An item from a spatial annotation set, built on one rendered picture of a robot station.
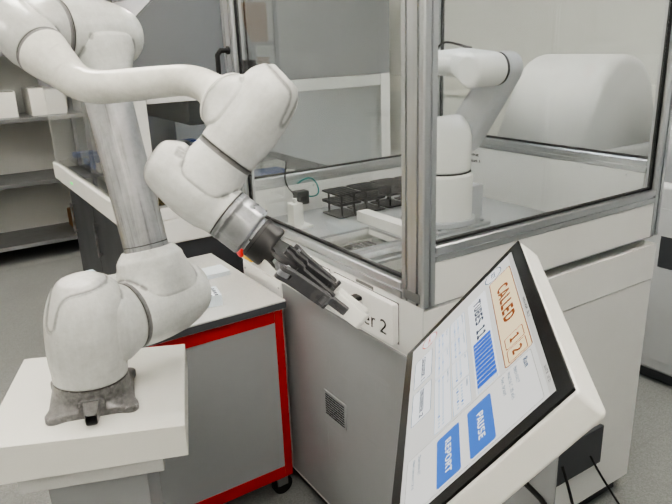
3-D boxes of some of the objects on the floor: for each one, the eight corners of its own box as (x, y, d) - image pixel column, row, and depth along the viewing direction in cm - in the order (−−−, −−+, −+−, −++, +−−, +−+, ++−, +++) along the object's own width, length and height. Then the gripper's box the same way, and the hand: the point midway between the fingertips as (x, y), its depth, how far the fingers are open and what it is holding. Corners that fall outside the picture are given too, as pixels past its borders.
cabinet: (421, 622, 179) (424, 366, 154) (256, 444, 261) (240, 258, 236) (628, 489, 227) (656, 278, 202) (434, 374, 310) (436, 214, 285)
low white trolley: (138, 567, 201) (102, 349, 178) (91, 466, 251) (57, 285, 227) (298, 495, 231) (286, 299, 207) (227, 417, 281) (211, 252, 257)
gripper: (256, 229, 100) (374, 321, 102) (276, 207, 114) (380, 289, 116) (229, 264, 102) (345, 353, 104) (252, 239, 117) (354, 318, 119)
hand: (348, 307), depth 110 cm, fingers closed
